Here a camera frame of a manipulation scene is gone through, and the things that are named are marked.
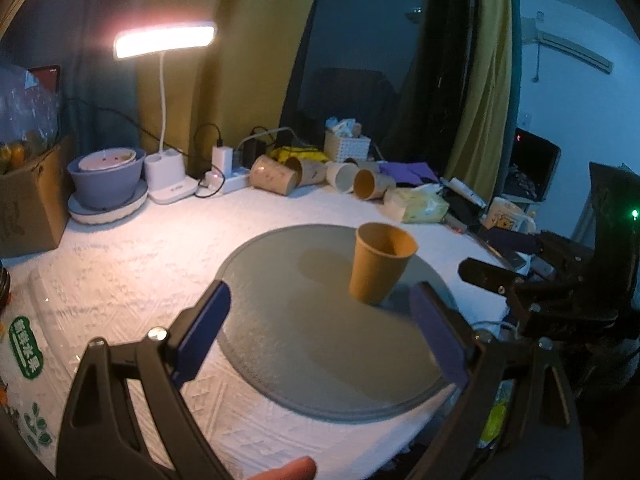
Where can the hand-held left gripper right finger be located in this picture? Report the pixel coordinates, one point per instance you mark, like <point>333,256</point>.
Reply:
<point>440,335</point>

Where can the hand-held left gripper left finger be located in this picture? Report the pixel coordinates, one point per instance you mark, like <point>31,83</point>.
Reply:
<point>202,332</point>

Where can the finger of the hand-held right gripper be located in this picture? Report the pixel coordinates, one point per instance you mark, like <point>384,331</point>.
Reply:
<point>482,274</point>
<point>515,242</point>

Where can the brown paper cup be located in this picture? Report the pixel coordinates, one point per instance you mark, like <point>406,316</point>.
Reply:
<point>372,185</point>
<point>312,170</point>
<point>375,270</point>
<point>272,176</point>

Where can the cream paper cup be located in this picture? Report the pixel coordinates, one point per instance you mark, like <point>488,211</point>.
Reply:
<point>341,176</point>

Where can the white printed mug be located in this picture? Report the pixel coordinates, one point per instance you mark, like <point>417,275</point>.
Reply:
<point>505,212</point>

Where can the black pouch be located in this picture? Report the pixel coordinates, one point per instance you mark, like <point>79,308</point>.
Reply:
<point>462,210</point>

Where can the white tube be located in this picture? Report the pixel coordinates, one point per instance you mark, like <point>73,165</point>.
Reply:
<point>465,191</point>

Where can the dark monitor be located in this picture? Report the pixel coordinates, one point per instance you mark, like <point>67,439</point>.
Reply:
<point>537,160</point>

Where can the yellow tissue pack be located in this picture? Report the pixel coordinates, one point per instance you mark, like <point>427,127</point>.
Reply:
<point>417,205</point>

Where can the round grey glass turntable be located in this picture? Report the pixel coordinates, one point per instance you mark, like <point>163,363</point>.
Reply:
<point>300,335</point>

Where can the yellow plastic bag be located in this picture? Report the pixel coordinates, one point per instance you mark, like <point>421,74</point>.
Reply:
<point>495,417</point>

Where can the white textured tablecloth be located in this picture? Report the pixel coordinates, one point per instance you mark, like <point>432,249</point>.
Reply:
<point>125,270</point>

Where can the purple cloth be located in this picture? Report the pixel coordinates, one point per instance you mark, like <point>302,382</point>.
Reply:
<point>407,172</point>

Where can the white plate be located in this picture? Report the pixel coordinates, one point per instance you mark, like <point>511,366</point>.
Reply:
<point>107,216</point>

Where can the white power strip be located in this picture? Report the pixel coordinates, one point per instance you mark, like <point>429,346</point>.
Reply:
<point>232,180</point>

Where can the yellow curtain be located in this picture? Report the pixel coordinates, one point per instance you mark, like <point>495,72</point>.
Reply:
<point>492,70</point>

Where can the white charger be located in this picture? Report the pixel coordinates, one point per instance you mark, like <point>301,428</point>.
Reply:
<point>222,159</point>

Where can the blue bowl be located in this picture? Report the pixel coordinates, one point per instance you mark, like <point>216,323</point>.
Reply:
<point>105,185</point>

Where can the white plastic bag green label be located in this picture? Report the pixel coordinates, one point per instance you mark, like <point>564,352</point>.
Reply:
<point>22,360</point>

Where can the white woven basket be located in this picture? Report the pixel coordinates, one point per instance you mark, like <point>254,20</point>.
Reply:
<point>347,147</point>

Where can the dark hanging cloth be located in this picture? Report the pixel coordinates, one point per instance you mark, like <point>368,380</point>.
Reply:
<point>445,70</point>

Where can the black power adapter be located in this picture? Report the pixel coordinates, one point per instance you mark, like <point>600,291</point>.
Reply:
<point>254,152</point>

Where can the white bowl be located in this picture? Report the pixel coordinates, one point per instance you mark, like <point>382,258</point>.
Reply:
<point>107,159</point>

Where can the white air conditioner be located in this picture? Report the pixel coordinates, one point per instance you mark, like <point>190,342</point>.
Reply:
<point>575,51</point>

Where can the yellow black packet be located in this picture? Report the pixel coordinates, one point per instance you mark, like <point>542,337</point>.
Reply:
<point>295,154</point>

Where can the dark jar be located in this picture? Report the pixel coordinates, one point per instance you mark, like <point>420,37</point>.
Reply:
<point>4,287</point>

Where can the small packets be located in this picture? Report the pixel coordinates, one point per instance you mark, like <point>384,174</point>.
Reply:
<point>342,126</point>

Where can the cardboard box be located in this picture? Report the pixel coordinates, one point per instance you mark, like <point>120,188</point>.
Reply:
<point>35,210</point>

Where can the clear plastic bag of oranges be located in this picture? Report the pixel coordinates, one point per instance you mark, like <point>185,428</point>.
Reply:
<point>25,120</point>

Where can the white desk lamp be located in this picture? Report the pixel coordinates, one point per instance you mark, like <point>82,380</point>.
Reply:
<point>165,40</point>

